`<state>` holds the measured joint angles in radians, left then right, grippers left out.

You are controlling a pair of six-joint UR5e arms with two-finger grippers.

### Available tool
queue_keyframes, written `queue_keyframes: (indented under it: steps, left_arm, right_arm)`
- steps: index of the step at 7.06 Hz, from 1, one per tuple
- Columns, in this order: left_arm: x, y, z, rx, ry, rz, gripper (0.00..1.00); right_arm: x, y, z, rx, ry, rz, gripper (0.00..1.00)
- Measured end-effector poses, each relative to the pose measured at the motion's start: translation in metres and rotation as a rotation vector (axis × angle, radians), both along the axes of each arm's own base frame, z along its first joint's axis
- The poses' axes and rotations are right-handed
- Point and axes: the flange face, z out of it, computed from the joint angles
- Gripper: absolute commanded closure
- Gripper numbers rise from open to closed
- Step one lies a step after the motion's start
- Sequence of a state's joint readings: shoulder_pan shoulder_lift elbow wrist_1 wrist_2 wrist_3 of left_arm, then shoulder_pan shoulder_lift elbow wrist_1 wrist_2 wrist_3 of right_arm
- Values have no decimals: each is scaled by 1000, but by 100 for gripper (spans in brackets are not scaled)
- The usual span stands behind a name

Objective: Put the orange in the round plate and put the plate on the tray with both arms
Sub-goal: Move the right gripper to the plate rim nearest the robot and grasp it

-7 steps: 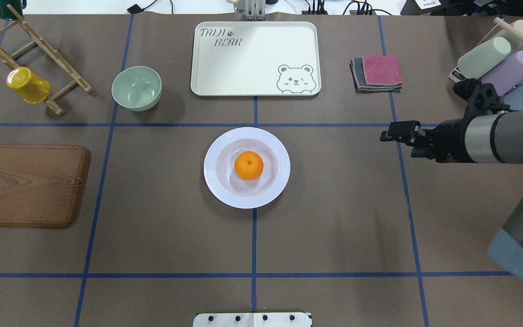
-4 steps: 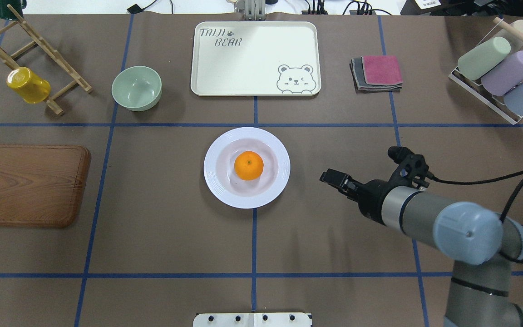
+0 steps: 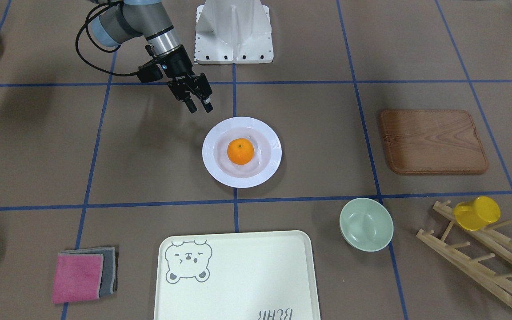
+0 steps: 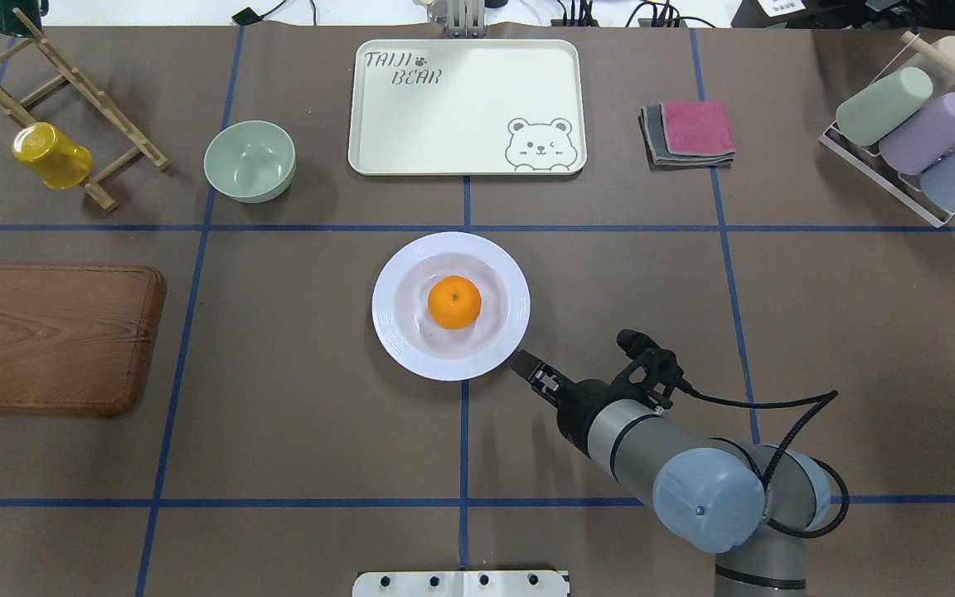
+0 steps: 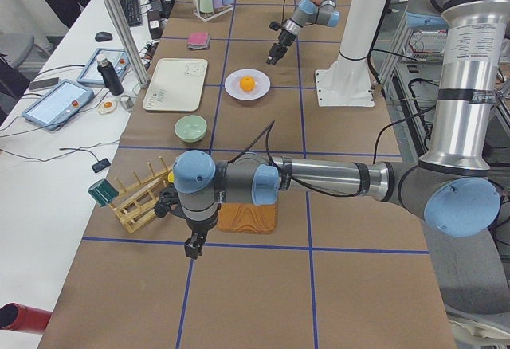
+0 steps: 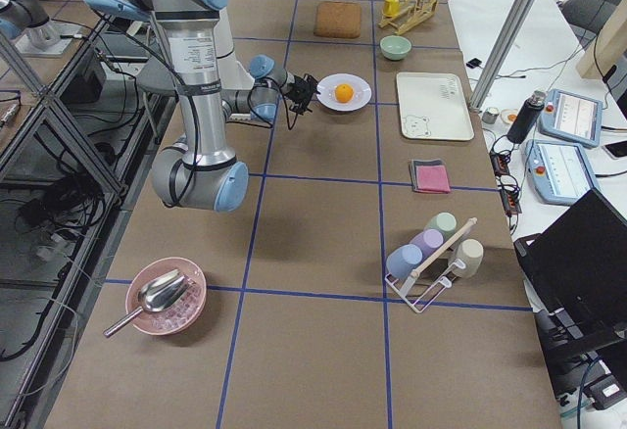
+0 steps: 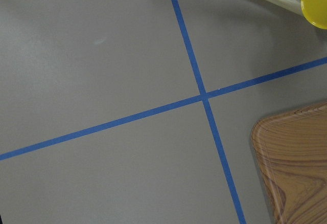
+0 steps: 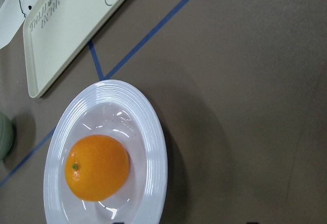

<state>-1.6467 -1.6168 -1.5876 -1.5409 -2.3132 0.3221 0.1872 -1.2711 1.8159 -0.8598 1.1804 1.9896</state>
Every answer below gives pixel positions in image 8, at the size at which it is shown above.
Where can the orange fruit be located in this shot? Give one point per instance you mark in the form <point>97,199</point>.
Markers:
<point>97,166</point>

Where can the cream bear tray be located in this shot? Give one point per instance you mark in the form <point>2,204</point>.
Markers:
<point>54,33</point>

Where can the white round plate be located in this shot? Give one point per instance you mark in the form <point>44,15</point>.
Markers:
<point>117,109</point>

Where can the green bowl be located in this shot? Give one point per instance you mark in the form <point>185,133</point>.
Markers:
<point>7,135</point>

